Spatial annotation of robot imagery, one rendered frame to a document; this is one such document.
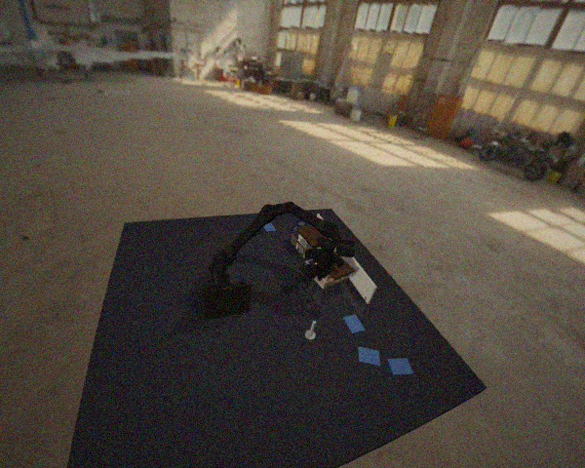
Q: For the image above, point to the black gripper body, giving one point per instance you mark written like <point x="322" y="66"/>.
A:
<point x="322" y="263"/>

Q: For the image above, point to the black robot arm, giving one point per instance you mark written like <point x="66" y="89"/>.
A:
<point x="224" y="258"/>

